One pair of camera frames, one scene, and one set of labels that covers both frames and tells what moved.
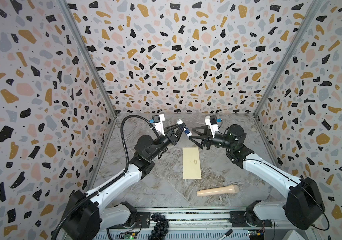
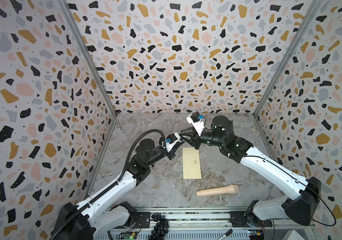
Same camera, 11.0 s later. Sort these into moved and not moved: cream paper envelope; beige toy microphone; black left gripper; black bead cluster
Moved: black left gripper
Not moved: beige toy microphone; cream paper envelope; black bead cluster
